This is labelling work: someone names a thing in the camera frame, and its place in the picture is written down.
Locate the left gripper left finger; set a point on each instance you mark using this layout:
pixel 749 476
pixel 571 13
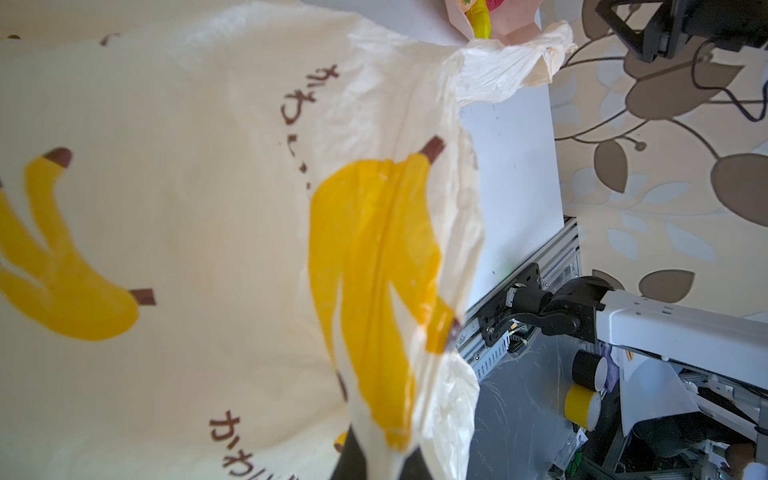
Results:
pixel 352 464

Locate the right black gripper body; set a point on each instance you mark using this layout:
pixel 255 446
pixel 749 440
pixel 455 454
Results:
pixel 729 25

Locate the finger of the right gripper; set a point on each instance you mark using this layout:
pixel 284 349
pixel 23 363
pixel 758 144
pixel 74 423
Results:
pixel 624 24

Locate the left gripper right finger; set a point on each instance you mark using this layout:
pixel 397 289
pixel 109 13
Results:
pixel 415 467

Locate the green yellow pepper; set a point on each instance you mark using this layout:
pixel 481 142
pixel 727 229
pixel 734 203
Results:
pixel 478 14

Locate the banana print plastic bag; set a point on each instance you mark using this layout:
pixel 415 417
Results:
pixel 231 230

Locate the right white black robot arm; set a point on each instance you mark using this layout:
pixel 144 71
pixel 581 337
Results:
pixel 664 166

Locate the pink wavy fruit plate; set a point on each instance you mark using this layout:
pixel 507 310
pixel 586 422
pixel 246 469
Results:
pixel 512 22

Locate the black yellow tape rolls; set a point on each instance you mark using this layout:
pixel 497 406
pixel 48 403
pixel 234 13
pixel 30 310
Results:
pixel 589 373

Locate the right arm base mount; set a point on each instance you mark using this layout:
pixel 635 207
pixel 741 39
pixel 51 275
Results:
pixel 523 294

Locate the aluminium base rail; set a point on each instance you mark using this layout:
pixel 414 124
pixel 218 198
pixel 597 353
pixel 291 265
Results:
pixel 559 262

